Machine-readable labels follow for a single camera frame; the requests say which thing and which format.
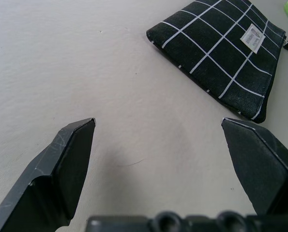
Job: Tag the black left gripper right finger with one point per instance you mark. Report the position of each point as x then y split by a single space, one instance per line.
260 169

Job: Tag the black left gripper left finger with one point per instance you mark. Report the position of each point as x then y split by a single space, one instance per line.
49 174

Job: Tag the black grid-pattern pouch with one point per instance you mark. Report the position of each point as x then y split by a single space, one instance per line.
218 48

